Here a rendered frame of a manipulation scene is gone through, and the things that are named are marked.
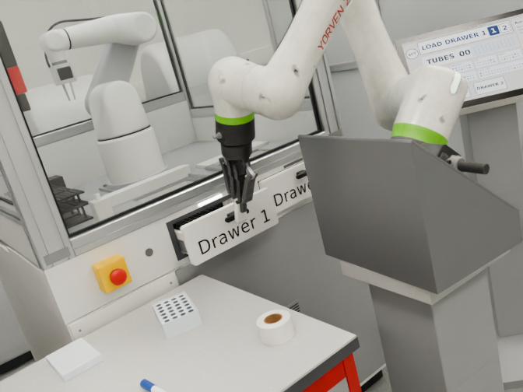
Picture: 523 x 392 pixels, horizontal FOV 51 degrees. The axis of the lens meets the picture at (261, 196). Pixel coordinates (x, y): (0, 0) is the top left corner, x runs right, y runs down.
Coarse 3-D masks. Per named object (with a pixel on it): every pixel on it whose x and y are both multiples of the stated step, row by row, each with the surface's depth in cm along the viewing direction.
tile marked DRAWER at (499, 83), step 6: (498, 78) 171; (474, 84) 172; (480, 84) 171; (486, 84) 171; (492, 84) 170; (498, 84) 170; (504, 84) 169; (480, 90) 171; (486, 90) 170; (492, 90) 170; (498, 90) 169
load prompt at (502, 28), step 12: (492, 24) 178; (504, 24) 177; (444, 36) 180; (456, 36) 180; (468, 36) 178; (480, 36) 177; (492, 36) 176; (420, 48) 181; (432, 48) 180; (444, 48) 179
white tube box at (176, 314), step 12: (168, 300) 129; (180, 300) 128; (156, 312) 125; (168, 312) 124; (180, 312) 123; (192, 312) 120; (168, 324) 118; (180, 324) 119; (192, 324) 121; (168, 336) 119
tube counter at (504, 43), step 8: (496, 40) 176; (504, 40) 175; (512, 40) 174; (464, 48) 177; (472, 48) 176; (480, 48) 176; (488, 48) 175; (496, 48) 175; (504, 48) 174; (464, 56) 176; (472, 56) 175
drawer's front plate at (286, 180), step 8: (288, 168) 166; (296, 168) 166; (304, 168) 168; (272, 176) 162; (280, 176) 163; (288, 176) 165; (264, 184) 159; (272, 184) 161; (280, 184) 163; (288, 184) 165; (296, 184) 167; (272, 192) 162; (280, 192) 163; (288, 192) 165; (296, 192) 167; (280, 200) 164; (288, 200) 165; (296, 200) 167; (280, 208) 164
